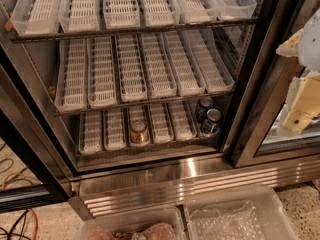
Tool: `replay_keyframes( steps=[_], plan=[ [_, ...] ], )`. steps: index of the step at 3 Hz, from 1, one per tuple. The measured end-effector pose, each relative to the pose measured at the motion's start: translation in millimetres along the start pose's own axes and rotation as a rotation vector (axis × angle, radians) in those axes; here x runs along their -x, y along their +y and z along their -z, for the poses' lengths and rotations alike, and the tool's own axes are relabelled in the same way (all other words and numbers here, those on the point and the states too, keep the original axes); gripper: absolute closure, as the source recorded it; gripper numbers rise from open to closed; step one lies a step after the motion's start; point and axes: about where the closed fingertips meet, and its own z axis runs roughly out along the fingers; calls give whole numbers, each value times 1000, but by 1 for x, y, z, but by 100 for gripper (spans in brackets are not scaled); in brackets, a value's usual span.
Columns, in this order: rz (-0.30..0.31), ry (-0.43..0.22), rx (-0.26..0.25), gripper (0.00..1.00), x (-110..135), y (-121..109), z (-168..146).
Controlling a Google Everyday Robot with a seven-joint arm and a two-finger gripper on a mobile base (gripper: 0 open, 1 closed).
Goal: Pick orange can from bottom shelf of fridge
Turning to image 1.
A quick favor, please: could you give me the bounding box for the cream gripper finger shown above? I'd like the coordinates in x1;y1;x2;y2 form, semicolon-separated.
276;29;303;57
282;71;320;133

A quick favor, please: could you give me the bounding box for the orange soda can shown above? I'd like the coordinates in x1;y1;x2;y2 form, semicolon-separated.
129;120;150;146

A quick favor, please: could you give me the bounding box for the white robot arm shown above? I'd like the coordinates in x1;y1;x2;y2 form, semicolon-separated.
276;9;320;136

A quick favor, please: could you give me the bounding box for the right glass fridge door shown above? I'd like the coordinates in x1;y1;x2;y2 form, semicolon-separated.
232;0;320;167

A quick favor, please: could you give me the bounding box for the blue can front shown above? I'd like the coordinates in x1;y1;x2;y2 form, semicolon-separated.
201;109;222;134

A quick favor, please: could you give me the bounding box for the blue can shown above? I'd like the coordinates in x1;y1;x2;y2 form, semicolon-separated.
201;109;222;134
195;97;214;122

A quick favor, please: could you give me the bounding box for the blue can rear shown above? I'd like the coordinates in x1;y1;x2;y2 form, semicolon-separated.
195;97;214;122

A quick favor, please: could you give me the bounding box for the steel fridge base grille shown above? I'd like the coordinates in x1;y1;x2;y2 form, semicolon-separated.
68;154;320;220

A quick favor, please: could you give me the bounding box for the open fridge door left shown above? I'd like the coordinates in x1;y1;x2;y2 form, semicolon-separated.
0;49;71;213

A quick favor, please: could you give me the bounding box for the clear bin with bubble wrap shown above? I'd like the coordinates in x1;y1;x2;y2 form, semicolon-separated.
183;185;299;240

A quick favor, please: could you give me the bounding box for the clear bin with brown items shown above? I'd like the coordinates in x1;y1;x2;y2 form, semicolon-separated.
73;206;186;240

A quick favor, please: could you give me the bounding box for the top wire shelf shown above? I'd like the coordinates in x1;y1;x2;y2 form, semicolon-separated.
8;18;258;43

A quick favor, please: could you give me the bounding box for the wire shelf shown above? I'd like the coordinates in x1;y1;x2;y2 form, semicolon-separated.
53;90;233;116
8;18;258;43

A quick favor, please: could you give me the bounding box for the middle wire shelf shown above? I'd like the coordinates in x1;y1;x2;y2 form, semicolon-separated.
53;90;233;116

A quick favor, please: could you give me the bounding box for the orange cable on floor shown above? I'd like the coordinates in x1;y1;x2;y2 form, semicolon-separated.
26;208;39;240

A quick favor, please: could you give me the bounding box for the black cable on floor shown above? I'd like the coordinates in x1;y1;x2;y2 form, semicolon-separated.
0;209;31;240

